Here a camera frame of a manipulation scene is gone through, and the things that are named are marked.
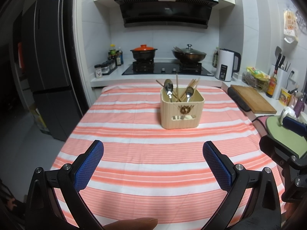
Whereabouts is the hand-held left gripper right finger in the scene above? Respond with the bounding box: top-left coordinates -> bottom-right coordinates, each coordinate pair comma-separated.
203,141 -> 282,230

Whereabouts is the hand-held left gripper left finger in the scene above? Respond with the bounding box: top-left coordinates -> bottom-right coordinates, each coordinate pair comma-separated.
25,140 -> 105,230

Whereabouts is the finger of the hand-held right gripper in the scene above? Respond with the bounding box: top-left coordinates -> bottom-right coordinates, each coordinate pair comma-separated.
282,116 -> 307,137
259,135 -> 307,203

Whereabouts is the cream plastic utensil holder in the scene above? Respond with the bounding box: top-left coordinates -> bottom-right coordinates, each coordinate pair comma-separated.
160,87 -> 205,130

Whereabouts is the metal spoon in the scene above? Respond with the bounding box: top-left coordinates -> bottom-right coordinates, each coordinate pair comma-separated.
185,86 -> 195,104
164,79 -> 174,101

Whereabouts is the white teapot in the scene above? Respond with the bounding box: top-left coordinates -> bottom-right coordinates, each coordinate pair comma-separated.
279,107 -> 299,125

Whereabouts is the purple cup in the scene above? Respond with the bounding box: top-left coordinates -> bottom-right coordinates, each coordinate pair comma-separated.
294,94 -> 307,117

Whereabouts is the yellow printed mug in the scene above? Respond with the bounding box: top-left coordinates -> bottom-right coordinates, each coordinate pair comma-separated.
279,88 -> 292,106

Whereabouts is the white knife holder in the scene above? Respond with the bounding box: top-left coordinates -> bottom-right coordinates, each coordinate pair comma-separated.
271,63 -> 289,100

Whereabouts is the amber bottle red label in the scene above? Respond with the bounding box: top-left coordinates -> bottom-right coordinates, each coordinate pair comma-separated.
266,72 -> 278,98

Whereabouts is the wooden cutting board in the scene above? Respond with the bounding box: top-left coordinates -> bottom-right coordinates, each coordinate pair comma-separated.
231,84 -> 277,114

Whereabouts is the orange white striped tablecloth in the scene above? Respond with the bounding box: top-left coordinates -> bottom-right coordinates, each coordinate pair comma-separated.
50,83 -> 287,226

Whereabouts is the dark rolling pin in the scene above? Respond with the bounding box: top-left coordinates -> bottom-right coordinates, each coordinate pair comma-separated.
227,86 -> 251,112

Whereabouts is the yellow snack bag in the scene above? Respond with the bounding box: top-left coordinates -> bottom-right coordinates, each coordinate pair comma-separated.
246,67 -> 271,82

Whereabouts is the white electric kettle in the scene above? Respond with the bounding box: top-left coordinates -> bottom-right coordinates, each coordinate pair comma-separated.
215,48 -> 241,82

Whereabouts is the hanging printed yellow bag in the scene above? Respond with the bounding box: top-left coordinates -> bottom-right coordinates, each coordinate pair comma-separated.
283,9 -> 299,45

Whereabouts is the rack of dark spice jars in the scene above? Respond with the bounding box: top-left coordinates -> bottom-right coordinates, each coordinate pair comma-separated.
101,61 -> 116,75

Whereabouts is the dark grey refrigerator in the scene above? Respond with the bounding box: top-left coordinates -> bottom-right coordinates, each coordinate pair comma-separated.
21,0 -> 84,142

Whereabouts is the black glass cooktop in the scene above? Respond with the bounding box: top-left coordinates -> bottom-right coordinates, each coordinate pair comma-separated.
121,62 -> 214,76

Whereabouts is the dark sauce bottle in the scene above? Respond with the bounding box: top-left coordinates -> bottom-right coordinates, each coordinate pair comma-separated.
116,47 -> 124,66

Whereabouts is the dark wok with lid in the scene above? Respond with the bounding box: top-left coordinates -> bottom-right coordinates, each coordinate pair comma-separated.
171,44 -> 207,64

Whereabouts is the black clay pot orange lid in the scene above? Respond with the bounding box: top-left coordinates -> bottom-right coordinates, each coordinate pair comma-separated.
130,44 -> 158,61

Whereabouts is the red hanging item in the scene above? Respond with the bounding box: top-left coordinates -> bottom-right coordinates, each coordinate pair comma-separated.
18,42 -> 25,69

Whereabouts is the black range hood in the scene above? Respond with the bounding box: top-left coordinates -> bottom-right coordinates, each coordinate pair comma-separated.
114,0 -> 219,29

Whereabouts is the wire basket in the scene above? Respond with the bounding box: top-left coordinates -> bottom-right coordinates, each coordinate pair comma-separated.
242,72 -> 270,92

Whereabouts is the black handled knife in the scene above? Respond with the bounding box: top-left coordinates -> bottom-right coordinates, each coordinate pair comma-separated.
276,54 -> 286,71

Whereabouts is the hanging wire steamer rack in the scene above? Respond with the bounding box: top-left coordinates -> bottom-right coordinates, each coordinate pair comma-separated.
295,10 -> 307,34

